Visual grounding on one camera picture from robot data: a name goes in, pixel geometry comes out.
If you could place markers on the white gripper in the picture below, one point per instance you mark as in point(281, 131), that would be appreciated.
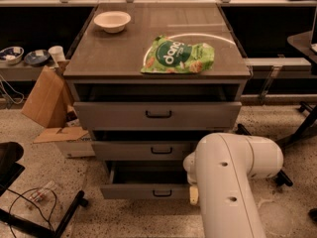
point(189, 169)

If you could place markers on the grey drawer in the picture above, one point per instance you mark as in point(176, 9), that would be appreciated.
point(143, 150)
point(145, 180)
point(154, 116)

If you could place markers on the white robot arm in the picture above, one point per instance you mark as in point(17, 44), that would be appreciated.
point(218, 172)

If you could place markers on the grey drawer cabinet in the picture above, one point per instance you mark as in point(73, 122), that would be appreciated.
point(107, 67)

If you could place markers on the white cardboard box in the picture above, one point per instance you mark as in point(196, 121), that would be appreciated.
point(73, 142)

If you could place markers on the green snack bag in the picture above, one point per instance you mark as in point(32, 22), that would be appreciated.
point(167, 55)

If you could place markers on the clear plastic bag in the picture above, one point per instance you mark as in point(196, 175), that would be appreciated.
point(40, 193)

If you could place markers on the brown cardboard box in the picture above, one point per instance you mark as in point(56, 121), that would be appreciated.
point(49, 101)

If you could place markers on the dark round table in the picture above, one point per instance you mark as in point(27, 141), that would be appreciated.
point(301, 42)

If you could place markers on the white bowl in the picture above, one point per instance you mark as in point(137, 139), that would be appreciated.
point(112, 22)

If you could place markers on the black chair seat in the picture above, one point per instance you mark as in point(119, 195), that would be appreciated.
point(10, 154)

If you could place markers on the white paper cup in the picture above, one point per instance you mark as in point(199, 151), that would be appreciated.
point(57, 53)

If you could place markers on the dark blue bowl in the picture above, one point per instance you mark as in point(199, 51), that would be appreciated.
point(37, 58)

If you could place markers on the blue patterned bowl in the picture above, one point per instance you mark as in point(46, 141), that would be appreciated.
point(11, 55)

